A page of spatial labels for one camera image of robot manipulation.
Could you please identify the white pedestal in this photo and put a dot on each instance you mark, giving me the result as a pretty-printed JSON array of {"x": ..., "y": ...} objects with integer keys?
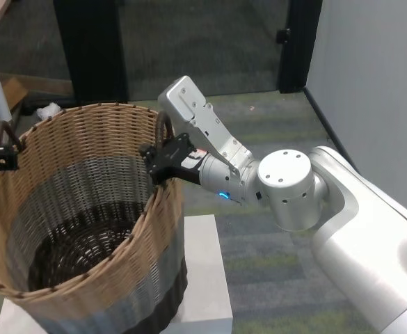
[{"x": 206, "y": 278}]

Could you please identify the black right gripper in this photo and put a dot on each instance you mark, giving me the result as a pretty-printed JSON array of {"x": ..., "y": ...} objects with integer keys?
[{"x": 180, "y": 158}]

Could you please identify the crumpled white paper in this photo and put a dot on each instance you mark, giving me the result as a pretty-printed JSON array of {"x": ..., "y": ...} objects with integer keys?
[{"x": 48, "y": 110}]

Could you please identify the glass door pane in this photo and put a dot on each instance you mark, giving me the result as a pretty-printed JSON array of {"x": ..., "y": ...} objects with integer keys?
[{"x": 203, "y": 41}]

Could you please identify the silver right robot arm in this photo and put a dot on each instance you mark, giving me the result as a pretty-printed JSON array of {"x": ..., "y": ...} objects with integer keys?
[{"x": 363, "y": 243}]

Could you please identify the black door latch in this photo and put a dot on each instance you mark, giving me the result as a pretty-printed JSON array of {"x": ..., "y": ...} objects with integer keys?
[{"x": 282, "y": 36}]

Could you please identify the woven tricolour laundry basket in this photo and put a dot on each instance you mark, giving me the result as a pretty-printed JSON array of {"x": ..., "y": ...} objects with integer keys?
[{"x": 119, "y": 278}]

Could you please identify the glass wall pane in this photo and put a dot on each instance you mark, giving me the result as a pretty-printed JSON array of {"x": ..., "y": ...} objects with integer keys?
[{"x": 32, "y": 35}]

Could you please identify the narrow black door frame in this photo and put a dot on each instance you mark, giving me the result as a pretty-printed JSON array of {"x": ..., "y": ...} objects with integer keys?
[{"x": 300, "y": 62}]

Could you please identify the wide black door frame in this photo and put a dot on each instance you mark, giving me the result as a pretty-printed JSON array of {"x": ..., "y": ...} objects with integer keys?
[{"x": 92, "y": 52}]

